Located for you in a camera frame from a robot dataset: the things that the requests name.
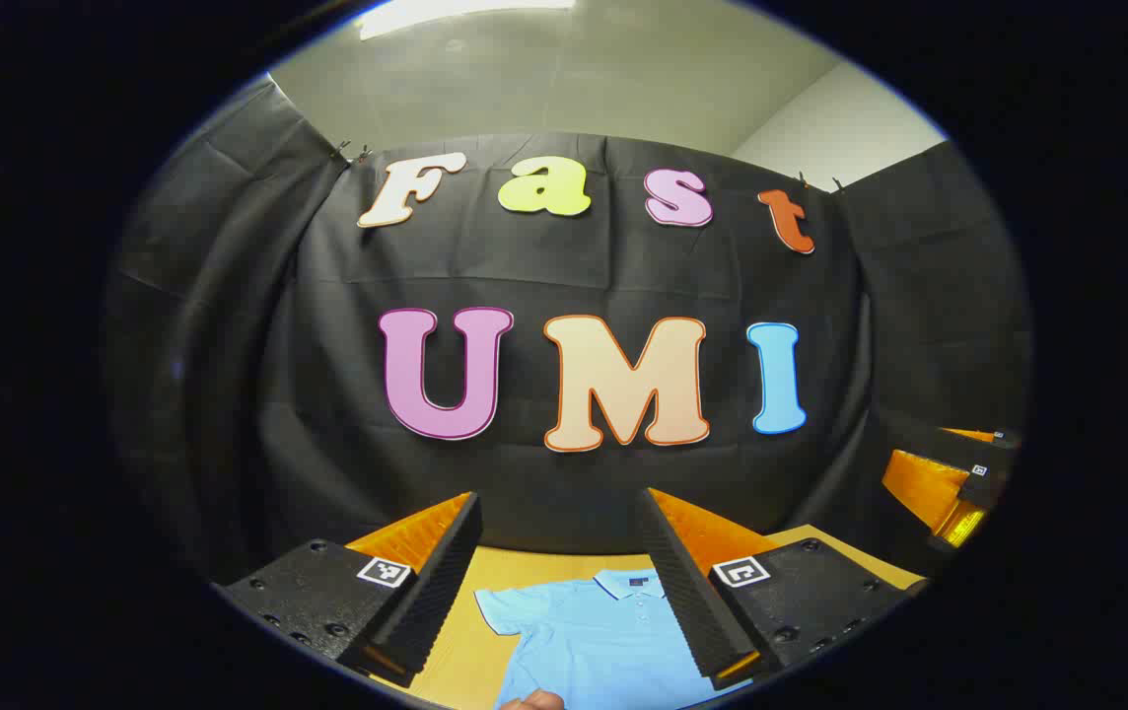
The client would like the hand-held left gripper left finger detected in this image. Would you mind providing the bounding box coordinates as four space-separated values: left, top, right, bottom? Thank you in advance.
212 491 483 689

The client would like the light blue T-shirt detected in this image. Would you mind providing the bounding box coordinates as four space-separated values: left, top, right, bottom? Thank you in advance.
474 568 752 710

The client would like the black backdrop cloth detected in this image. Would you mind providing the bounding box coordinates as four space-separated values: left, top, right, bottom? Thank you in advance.
106 74 1033 593

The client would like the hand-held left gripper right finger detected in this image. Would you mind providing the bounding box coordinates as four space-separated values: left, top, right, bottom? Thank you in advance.
634 486 928 692

